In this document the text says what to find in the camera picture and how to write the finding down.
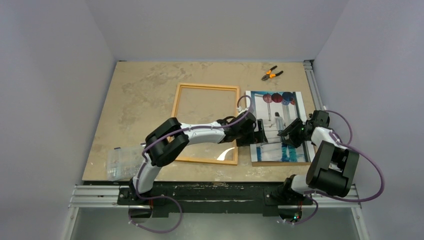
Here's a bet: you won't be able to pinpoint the photo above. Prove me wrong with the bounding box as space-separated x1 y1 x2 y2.
245 90 315 167

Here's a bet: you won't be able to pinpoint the orange wooden picture frame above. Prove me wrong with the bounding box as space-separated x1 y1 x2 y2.
166 82 241 166

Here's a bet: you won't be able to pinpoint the clear acrylic glass sheet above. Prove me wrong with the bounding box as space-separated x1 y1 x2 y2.
172 86 238 162

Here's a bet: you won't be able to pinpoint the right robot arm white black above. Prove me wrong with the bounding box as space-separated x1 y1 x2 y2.
276 110 360 204

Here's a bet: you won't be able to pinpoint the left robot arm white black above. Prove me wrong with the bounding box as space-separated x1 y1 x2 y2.
129 108 268 205

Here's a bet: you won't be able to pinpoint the orange black pliers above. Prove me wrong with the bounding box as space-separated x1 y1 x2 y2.
261 65 284 81

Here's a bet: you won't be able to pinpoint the clear plastic screw box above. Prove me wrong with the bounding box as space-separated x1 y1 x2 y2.
106 143 146 182

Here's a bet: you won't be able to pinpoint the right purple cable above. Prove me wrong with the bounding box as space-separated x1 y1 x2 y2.
278 109 386 226

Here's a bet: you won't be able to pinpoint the purple cable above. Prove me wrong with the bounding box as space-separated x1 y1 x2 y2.
127 95 253 234
278 109 386 226

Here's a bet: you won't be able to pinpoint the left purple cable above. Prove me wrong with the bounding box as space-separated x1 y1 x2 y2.
127 95 253 234

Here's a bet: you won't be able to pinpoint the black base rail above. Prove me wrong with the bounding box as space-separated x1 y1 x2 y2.
117 181 313 218

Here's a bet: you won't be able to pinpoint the aluminium extrusion rail front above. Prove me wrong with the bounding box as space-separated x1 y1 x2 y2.
68 185 362 209

